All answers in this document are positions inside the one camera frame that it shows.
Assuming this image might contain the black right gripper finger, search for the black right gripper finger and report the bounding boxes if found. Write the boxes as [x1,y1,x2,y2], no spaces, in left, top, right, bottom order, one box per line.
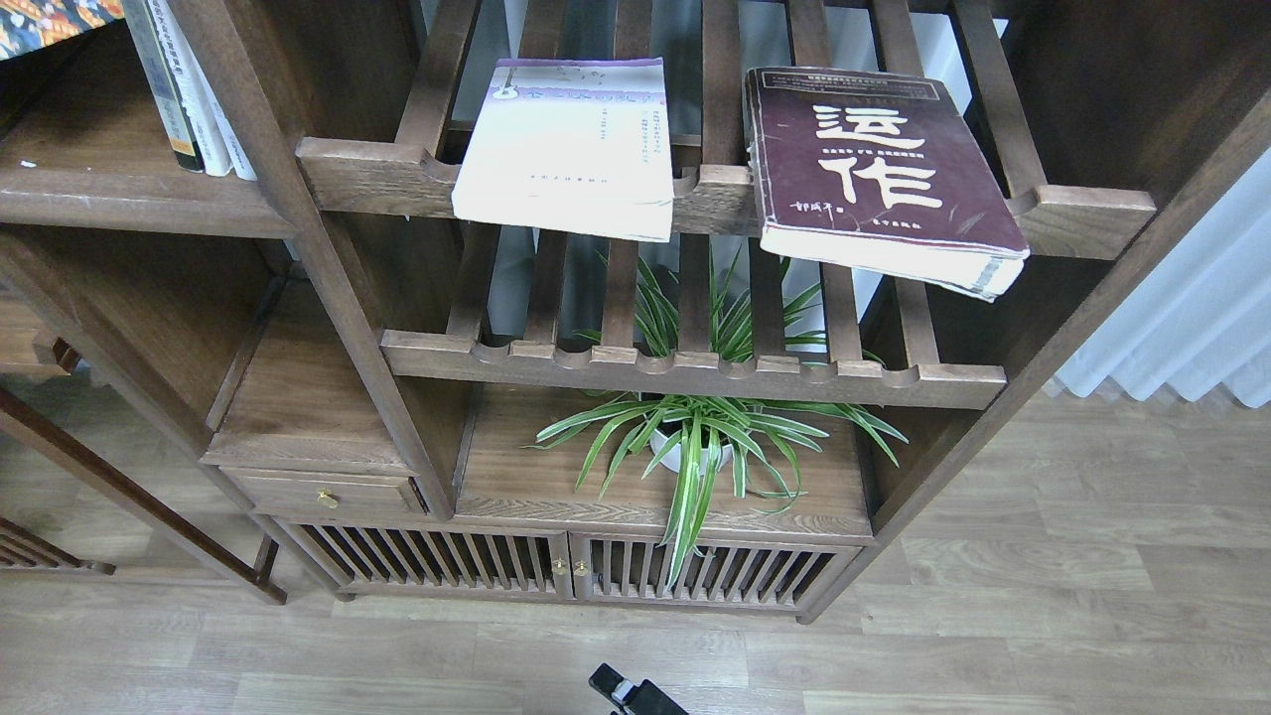
[588,662,688,715]

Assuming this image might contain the green yellow paperback book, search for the green yellow paperback book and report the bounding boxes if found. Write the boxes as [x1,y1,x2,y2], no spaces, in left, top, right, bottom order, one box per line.
[0,0,125,61]

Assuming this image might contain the white plant pot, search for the white plant pot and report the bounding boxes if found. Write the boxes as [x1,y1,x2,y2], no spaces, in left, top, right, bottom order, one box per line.
[647,417,733,475]

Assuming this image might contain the green spider plant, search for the green spider plant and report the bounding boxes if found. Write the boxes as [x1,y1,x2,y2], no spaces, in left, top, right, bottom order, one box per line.
[527,249,909,588]

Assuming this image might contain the dark wooden bookshelf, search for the dark wooden bookshelf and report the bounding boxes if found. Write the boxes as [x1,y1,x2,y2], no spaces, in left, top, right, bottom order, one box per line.
[3,1,1268,622]

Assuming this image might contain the white purple paperback book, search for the white purple paperback book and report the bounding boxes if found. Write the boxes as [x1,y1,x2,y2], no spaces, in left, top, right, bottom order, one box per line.
[451,58,674,243]

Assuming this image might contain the maroon thick book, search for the maroon thick book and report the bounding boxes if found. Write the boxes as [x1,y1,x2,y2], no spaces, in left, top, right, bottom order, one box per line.
[746,67,1030,302]

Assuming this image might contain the white curtain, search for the white curtain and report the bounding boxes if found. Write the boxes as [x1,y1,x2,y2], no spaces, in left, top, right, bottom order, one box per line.
[1046,151,1270,408]

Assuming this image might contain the dark spine upright book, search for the dark spine upright book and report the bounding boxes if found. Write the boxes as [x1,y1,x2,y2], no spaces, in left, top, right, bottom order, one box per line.
[121,0,205,173]

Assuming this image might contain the thin white upright book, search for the thin white upright book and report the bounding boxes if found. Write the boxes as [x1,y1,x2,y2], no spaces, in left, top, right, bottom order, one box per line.
[168,1,257,182]

